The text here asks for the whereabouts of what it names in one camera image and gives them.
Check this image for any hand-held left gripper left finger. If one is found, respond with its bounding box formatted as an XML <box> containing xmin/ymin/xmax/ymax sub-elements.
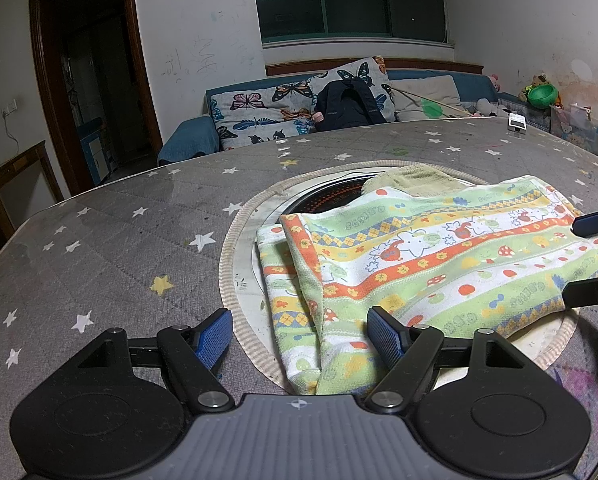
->
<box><xmin>54</xmin><ymin>308</ymin><xmax>235</xmax><ymax>413</ymax></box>

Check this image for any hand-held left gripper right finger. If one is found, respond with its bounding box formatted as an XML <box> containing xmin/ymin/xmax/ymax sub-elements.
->
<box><xmin>364</xmin><ymin>306</ymin><xmax>545</xmax><ymax>413</ymax></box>

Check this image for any colourful striped children's shirt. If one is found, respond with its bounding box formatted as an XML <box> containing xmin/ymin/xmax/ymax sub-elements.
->
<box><xmin>255</xmin><ymin>164</ymin><xmax>598</xmax><ymax>397</ymax></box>

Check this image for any cartoon print storage box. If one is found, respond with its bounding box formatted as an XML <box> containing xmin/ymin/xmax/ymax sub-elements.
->
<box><xmin>548</xmin><ymin>104</ymin><xmax>598</xmax><ymax>157</ymax></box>

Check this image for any purple patterned cloth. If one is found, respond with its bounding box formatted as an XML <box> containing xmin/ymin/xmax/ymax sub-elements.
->
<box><xmin>548</xmin><ymin>345</ymin><xmax>598</xmax><ymax>443</ymax></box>

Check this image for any grey star-print tablecloth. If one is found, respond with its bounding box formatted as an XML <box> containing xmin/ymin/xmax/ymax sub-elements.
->
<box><xmin>0</xmin><ymin>116</ymin><xmax>598</xmax><ymax>396</ymax></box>

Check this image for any green plastic bowl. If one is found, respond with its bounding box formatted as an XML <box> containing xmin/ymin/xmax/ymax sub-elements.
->
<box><xmin>526</xmin><ymin>84</ymin><xmax>560</xmax><ymax>109</ymax></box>

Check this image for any round table heater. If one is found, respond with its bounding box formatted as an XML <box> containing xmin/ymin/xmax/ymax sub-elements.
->
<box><xmin>281</xmin><ymin>171</ymin><xmax>385</xmax><ymax>217</ymax></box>

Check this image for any brown plush toy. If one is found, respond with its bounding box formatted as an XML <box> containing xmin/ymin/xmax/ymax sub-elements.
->
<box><xmin>518</xmin><ymin>73</ymin><xmax>551</xmax><ymax>103</ymax></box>

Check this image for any white plush toy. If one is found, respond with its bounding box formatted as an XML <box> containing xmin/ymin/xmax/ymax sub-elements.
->
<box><xmin>473</xmin><ymin>98</ymin><xmax>511</xmax><ymax>118</ymax></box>

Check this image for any green fly swatter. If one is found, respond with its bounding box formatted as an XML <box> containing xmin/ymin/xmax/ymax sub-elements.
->
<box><xmin>393</xmin><ymin>86</ymin><xmax>469</xmax><ymax>118</ymax></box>

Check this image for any blue sofa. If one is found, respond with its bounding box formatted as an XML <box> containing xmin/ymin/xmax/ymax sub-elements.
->
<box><xmin>157</xmin><ymin>66</ymin><xmax>501</xmax><ymax>167</ymax></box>

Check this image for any beige cushion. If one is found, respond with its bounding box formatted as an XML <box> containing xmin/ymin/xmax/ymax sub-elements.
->
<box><xmin>390</xmin><ymin>74</ymin><xmax>464</xmax><ymax>122</ymax></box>

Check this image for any blue and white box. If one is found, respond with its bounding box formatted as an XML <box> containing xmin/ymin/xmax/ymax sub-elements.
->
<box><xmin>78</xmin><ymin>118</ymin><xmax>106</xmax><ymax>187</ymax></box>

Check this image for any butterfly print cushion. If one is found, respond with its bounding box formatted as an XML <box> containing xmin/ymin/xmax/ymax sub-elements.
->
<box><xmin>310</xmin><ymin>56</ymin><xmax>397</xmax><ymax>125</ymax></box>
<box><xmin>210</xmin><ymin>81</ymin><xmax>321</xmax><ymax>152</ymax></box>

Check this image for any black backpack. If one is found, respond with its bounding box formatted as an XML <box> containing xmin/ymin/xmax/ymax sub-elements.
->
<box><xmin>314</xmin><ymin>78</ymin><xmax>388</xmax><ymax>132</ymax></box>

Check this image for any dark wooden side table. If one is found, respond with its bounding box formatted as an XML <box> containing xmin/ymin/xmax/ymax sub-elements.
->
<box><xmin>0</xmin><ymin>139</ymin><xmax>66</xmax><ymax>242</ymax></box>

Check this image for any dark window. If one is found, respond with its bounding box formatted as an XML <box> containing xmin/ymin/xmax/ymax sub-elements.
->
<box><xmin>250</xmin><ymin>0</ymin><xmax>454</xmax><ymax>47</ymax></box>

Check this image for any dark wooden door frame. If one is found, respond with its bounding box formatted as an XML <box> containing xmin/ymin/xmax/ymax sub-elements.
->
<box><xmin>28</xmin><ymin>0</ymin><xmax>164</xmax><ymax>197</ymax></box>

